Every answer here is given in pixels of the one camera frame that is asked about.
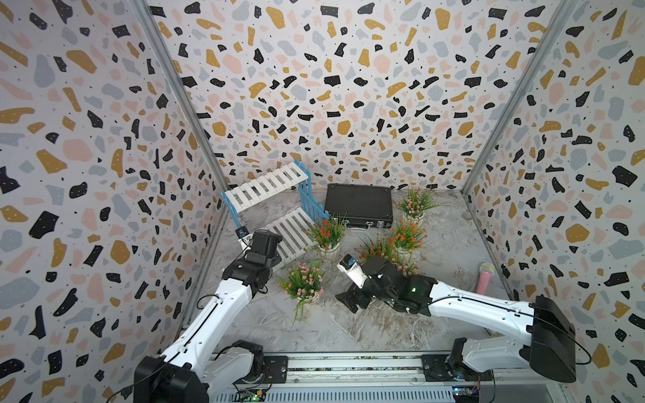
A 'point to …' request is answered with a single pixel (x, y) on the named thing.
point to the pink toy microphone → (486, 271)
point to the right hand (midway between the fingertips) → (345, 286)
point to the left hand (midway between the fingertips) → (266, 253)
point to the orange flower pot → (408, 238)
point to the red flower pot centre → (382, 248)
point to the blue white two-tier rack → (292, 227)
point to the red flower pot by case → (325, 238)
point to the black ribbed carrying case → (359, 206)
